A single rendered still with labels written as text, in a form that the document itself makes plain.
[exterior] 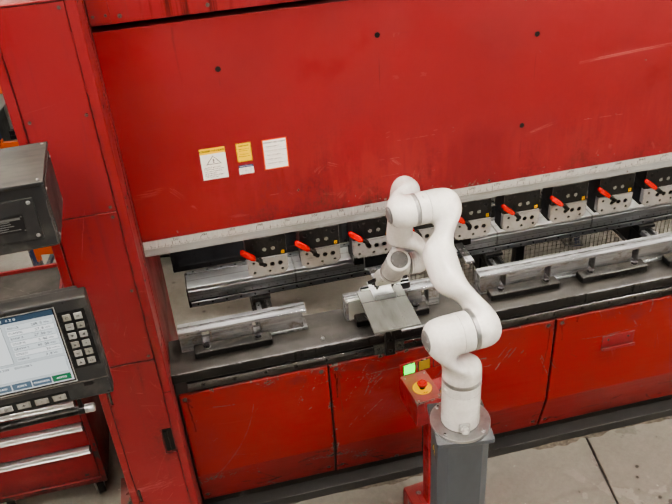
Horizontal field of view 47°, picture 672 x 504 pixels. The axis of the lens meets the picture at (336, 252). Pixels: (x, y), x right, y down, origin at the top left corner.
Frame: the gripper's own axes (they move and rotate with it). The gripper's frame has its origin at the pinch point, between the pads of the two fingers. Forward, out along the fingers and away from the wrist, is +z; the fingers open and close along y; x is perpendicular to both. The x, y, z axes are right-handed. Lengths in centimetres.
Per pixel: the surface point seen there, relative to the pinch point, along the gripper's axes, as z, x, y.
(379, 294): 6.2, 2.6, 1.6
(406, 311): -2.2, 12.8, -5.3
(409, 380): 5.8, 37.6, -1.9
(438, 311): 14.8, 12.1, -22.2
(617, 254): 13, 3, -103
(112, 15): -84, -74, 79
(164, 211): -31, -32, 76
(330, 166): -37, -36, 17
